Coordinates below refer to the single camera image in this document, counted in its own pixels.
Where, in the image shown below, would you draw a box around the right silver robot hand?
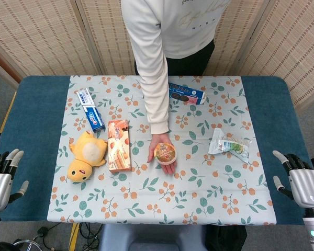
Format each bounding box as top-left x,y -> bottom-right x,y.
272,150 -> 314,209

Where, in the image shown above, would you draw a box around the person's bare hand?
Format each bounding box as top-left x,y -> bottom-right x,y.
147,132 -> 178,175

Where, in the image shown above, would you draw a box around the round snack cup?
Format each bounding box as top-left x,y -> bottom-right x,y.
153,142 -> 178,165

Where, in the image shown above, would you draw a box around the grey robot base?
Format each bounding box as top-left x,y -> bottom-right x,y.
98,224 -> 207,251

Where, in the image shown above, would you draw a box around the person's white-sleeved arm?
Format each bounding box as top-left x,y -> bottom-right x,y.
127,31 -> 171,135

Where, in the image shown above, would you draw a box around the orange wafer roll box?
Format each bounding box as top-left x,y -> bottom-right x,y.
107,119 -> 133,173

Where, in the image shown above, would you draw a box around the blue sandwich cookie box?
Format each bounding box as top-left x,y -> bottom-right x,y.
168,82 -> 207,106

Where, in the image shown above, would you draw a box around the floral fruit-print tablecloth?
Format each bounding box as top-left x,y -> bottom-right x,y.
46,75 -> 275,226

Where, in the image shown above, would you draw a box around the white green snack bag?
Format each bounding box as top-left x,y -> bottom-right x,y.
208,127 -> 252,165

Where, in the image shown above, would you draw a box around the yellow plush toy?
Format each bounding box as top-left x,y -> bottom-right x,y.
67,130 -> 108,183

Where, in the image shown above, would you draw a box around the blue white toothpaste box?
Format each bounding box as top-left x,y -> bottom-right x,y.
76,87 -> 107,132

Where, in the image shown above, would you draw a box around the blue table cover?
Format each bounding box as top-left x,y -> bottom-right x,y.
0,75 -> 314,226

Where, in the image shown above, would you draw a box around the black bag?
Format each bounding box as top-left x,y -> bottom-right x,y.
205,224 -> 248,251

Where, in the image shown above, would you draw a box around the person's torso white sweater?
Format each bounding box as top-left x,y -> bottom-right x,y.
121,0 -> 231,76

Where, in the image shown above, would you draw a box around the woven folding screen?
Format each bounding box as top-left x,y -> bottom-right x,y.
0,0 -> 314,110

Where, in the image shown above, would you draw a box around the black floor cables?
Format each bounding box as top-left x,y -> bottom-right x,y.
78,223 -> 103,251

